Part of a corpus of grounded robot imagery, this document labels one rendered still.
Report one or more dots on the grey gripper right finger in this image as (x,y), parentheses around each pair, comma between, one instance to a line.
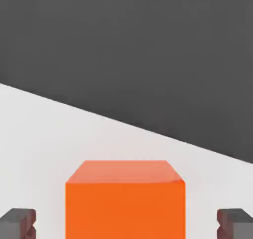
(237,226)

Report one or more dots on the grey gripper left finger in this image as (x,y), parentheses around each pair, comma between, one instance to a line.
(15,225)

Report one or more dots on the small orange cube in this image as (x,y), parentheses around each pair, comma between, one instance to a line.
(125,209)

